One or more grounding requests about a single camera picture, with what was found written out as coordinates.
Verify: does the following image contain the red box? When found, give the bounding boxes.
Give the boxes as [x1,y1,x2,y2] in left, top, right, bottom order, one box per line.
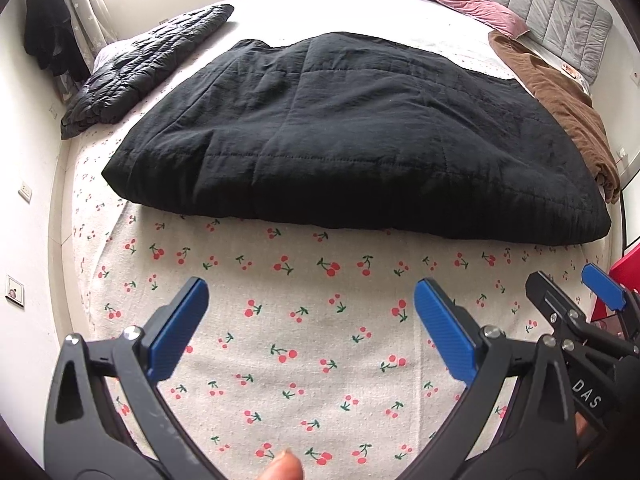
[590,237,640,323]

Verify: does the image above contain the black padded coat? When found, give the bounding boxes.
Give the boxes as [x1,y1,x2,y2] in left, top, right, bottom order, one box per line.
[101,32,612,246]

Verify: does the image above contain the person's left hand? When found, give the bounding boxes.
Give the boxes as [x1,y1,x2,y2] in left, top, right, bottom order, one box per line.
[260,449,304,480]

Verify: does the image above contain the patterned sheer curtain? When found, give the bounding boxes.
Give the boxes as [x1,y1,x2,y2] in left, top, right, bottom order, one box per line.
[50,0,118,76]

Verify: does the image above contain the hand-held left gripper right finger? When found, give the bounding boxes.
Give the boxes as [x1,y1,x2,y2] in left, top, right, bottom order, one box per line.
[400,278,579,480]

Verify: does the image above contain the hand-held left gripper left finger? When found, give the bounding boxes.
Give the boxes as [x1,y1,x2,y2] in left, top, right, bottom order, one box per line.
[42,277,221,480]

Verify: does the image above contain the cherry print blanket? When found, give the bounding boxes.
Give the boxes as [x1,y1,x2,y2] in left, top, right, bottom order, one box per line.
[70,120,618,480]

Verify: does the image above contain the wall switch plate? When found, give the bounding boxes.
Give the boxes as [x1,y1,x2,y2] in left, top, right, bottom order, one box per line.
[5,275,26,307]

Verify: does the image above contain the brown garment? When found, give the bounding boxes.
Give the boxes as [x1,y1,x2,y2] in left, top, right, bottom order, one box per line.
[488,30,621,204]

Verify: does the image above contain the pink velvet pillow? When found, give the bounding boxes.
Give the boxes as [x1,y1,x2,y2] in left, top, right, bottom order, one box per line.
[405,0,531,40]

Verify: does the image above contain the black quilted jacket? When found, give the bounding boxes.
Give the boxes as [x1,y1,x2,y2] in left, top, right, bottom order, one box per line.
[60,4,235,140]

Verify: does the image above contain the grey padded headboard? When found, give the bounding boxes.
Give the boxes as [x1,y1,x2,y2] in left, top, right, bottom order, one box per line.
[435,0,613,85]

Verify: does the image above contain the dark hanging clothes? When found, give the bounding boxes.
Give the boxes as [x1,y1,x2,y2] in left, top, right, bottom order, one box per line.
[22,0,91,81]

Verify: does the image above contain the person's right hand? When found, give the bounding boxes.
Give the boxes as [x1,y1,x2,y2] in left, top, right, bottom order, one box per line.
[574,412,592,453]

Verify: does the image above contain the bed with white sheet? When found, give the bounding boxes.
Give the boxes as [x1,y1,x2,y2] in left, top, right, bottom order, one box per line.
[47,0,626,480]

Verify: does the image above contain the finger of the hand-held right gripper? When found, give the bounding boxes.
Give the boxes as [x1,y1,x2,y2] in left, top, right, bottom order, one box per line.
[581,262,640,333]
[525,271,621,356]

